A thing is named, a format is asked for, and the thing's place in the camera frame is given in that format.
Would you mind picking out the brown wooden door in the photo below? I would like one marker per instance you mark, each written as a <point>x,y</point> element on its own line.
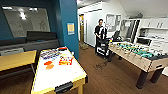
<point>82,30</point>

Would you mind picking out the red black game box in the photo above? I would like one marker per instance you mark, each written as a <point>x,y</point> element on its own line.
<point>62,49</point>

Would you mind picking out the person in black shirt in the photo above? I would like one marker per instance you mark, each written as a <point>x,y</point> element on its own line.
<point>100,31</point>

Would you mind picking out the orange red game pieces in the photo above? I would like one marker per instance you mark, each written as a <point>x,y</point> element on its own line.
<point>66,60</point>

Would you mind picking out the colourful game board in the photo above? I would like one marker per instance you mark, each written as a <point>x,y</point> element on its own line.
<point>50,54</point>

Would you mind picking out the white-top wooden table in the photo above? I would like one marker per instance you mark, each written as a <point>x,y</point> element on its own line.
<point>56,76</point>

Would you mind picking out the foosball table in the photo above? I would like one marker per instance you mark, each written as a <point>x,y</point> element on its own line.
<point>140,55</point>

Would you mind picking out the black built-in microwave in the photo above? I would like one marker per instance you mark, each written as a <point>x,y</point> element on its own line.
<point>144,41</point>

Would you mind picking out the interior glass window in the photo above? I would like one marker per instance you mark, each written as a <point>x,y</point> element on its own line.
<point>26,21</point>

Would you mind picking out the long wooden table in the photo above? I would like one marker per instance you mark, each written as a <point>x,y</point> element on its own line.
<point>16,60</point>

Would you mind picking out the light grey cushion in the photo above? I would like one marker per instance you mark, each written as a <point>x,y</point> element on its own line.
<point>11,51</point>

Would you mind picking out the white drawer unit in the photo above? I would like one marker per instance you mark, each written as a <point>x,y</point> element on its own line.
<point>160,45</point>

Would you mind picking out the yellow wall sign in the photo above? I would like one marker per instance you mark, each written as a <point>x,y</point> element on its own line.
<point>71,28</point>

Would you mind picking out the white wall cabinet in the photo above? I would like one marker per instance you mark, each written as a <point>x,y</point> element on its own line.
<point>155,23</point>

